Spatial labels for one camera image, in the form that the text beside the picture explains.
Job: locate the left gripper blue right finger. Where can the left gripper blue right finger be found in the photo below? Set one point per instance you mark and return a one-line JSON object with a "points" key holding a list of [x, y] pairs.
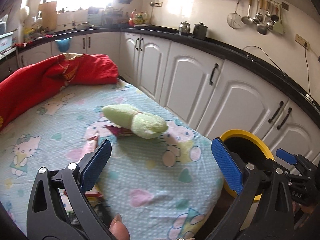
{"points": [[230, 170]]}

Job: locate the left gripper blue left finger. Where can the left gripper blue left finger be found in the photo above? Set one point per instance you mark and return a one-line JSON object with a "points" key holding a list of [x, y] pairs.
{"points": [[92, 164]]}

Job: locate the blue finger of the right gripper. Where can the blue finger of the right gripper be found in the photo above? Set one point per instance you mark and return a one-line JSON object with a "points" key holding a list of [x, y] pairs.
{"points": [[286, 156]]}

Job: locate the yellow white snack box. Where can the yellow white snack box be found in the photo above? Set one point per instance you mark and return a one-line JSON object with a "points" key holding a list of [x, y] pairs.
{"points": [[70, 175]]}

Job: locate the maroon snack packet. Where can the maroon snack packet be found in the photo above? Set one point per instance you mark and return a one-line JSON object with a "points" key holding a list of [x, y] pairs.
{"points": [[119, 131]]}

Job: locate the green knitted cloth roll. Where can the green knitted cloth roll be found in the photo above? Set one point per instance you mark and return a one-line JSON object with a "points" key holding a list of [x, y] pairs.
{"points": [[142, 124]]}

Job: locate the yellow rimmed black trash bin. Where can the yellow rimmed black trash bin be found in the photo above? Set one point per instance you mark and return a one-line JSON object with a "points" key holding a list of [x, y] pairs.
{"points": [[247, 148]]}

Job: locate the person's right hand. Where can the person's right hand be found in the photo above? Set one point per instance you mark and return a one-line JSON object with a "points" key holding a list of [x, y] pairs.
{"points": [[306, 209]]}

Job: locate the person's left hand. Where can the person's left hand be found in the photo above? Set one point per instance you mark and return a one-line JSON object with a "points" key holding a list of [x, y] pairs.
{"points": [[118, 229]]}

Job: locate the hello kitty bed sheet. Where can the hello kitty bed sheet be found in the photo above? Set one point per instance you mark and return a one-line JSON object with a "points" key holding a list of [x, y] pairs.
{"points": [[164, 188]]}

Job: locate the white lower cabinets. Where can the white lower cabinets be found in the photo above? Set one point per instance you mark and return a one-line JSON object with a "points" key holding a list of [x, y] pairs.
{"points": [[208, 94]]}

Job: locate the black countertop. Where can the black countertop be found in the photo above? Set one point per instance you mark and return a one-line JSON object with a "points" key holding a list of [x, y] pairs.
{"points": [[254, 64]]}

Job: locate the red floral blanket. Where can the red floral blanket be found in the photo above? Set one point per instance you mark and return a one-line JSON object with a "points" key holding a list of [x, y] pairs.
{"points": [[37, 82]]}

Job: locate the blue hanging basket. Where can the blue hanging basket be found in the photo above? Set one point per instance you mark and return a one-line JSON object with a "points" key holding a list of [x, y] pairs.
{"points": [[63, 45]]}

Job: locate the black pot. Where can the black pot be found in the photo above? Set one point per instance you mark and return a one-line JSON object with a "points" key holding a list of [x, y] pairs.
{"points": [[200, 31]]}

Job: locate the hanging steel ladles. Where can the hanging steel ladles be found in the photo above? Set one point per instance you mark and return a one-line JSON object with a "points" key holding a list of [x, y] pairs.
{"points": [[267, 18]]}

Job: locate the steel kettle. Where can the steel kettle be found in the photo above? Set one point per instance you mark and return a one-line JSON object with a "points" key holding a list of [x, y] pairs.
{"points": [[184, 28]]}

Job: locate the light blue storage box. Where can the light blue storage box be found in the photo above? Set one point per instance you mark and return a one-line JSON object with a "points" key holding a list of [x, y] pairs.
{"points": [[6, 41]]}

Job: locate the condiment bottles group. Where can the condiment bottles group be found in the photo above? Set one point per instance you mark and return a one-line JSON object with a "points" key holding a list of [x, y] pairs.
{"points": [[139, 18]]}

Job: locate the wooden cutting board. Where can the wooden cutting board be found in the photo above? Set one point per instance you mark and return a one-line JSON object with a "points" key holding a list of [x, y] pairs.
{"points": [[49, 15]]}

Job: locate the wall power socket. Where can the wall power socket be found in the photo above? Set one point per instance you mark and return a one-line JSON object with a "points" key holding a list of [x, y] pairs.
{"points": [[303, 42]]}

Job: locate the wire skimmer strainer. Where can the wire skimmer strainer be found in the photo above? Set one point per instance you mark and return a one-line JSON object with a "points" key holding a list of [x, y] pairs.
{"points": [[234, 19]]}

